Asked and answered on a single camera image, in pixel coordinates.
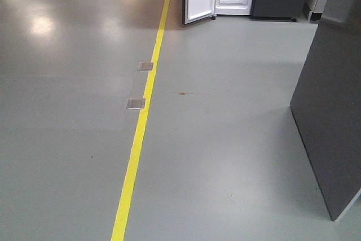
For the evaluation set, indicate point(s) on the metal floor socket plate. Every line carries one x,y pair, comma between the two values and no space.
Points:
136,104
145,66

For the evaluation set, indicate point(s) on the grey kitchen island cabinet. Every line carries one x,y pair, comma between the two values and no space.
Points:
326,105

